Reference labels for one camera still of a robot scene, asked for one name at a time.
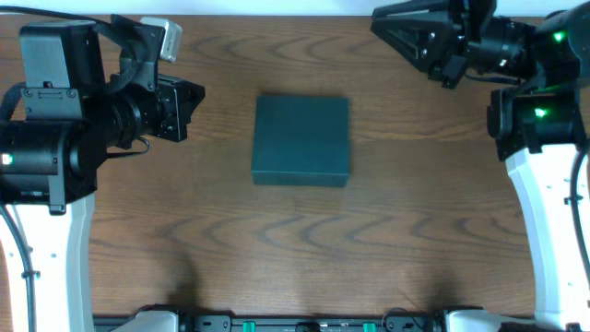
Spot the black gift box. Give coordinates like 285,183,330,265
251,95,351,187

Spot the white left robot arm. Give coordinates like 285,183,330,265
1,10,206,331

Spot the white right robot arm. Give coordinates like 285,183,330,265
371,0,589,331

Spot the black left camera cable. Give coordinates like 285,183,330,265
0,5,151,332

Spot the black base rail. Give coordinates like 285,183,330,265
179,308,445,332

